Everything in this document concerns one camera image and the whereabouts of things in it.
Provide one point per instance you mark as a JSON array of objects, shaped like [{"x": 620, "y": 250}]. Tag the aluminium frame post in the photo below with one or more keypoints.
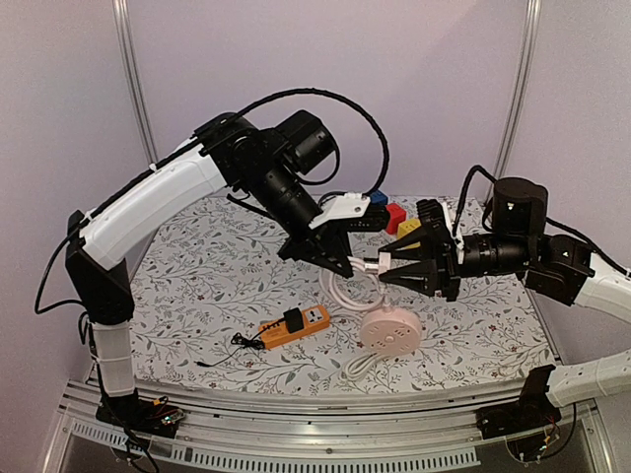
[
  {"x": 518, "y": 98},
  {"x": 133, "y": 80}
]

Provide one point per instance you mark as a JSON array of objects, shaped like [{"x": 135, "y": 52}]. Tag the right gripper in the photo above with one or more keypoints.
[{"x": 445, "y": 258}]

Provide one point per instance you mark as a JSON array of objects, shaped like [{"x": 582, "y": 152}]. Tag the blue cube socket adapter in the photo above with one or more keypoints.
[{"x": 378, "y": 198}]

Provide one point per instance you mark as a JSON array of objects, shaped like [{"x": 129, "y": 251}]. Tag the pink round power socket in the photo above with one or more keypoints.
[{"x": 391, "y": 331}]

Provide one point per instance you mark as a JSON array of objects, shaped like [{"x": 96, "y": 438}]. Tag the front aluminium rail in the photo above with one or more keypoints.
[{"x": 226, "y": 431}]

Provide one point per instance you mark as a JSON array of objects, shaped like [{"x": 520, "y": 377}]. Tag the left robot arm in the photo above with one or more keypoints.
[{"x": 271, "y": 165}]

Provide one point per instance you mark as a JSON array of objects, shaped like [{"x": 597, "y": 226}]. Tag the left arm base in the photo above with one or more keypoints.
[{"x": 157, "y": 417}]

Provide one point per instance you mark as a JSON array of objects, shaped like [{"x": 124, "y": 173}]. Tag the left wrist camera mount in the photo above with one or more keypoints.
[{"x": 354, "y": 212}]

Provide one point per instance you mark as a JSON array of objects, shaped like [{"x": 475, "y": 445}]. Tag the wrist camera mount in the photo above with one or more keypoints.
[
  {"x": 354, "y": 212},
  {"x": 452, "y": 226}
]

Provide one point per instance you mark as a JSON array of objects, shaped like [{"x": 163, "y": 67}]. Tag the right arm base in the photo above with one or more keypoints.
[{"x": 532, "y": 410}]

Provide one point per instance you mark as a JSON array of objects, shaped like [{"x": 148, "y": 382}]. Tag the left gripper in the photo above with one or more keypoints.
[{"x": 333, "y": 236}]

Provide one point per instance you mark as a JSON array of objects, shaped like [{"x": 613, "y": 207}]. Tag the right aluminium frame post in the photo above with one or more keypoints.
[{"x": 518, "y": 98}]

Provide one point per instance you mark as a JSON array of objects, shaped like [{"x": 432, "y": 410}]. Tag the black power adapter with cable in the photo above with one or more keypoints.
[{"x": 292, "y": 319}]

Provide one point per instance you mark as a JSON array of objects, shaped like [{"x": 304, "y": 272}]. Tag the orange power strip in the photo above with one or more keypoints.
[{"x": 316, "y": 318}]

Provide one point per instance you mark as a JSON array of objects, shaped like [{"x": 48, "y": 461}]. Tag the floral table mat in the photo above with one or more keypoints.
[{"x": 213, "y": 271}]

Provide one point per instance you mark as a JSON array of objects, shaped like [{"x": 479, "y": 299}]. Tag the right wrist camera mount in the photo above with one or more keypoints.
[{"x": 452, "y": 226}]

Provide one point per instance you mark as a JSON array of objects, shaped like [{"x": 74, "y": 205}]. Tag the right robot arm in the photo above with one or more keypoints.
[{"x": 550, "y": 258}]

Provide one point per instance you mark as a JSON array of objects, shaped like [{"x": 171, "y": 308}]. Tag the left aluminium frame post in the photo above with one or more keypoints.
[{"x": 133, "y": 80}]

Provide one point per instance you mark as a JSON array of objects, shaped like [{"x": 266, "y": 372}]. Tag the red cube socket adapter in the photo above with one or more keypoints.
[{"x": 396, "y": 216}]

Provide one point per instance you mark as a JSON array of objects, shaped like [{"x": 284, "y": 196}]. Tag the yellow cube socket adapter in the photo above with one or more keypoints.
[{"x": 407, "y": 227}]

